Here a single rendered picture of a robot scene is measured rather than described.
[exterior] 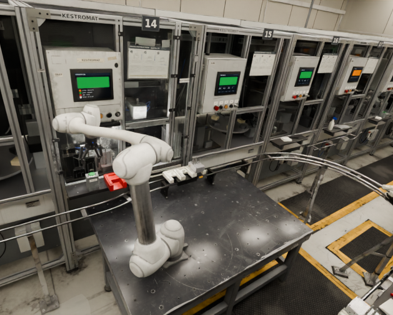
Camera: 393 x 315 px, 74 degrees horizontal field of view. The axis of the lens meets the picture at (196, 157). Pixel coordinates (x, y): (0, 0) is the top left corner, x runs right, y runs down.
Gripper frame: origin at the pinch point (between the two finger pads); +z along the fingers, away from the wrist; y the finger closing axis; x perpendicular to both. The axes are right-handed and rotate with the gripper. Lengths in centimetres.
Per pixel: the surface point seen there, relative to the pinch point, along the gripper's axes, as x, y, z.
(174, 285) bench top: 81, -25, 45
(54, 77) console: -9, 19, -55
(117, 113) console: -7.5, -19.8, -33.5
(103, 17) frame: -7, -8, -91
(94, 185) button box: 1.2, -2.0, 17.0
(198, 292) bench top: 92, -35, 44
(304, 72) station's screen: 2, -215, -79
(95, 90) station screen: -6.1, -4.2, -49.2
